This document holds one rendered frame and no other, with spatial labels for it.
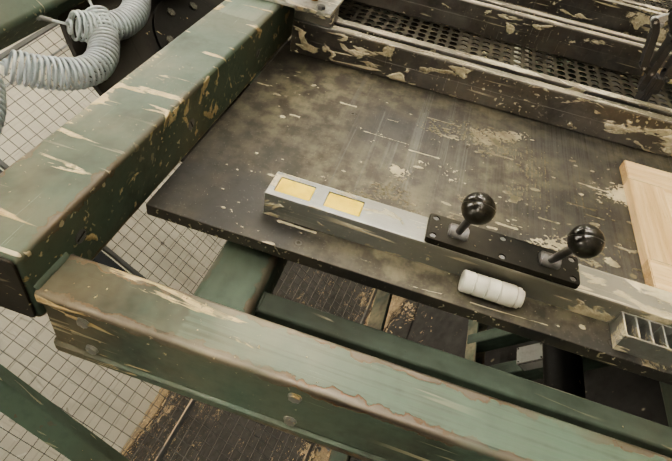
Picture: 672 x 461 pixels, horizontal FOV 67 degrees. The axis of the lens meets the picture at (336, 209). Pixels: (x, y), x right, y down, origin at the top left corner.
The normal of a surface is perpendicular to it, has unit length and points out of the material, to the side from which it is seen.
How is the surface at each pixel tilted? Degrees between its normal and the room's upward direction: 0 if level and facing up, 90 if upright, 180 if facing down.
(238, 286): 51
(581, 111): 90
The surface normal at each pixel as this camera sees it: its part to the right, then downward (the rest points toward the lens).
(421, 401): 0.15, -0.72
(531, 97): -0.27, 0.63
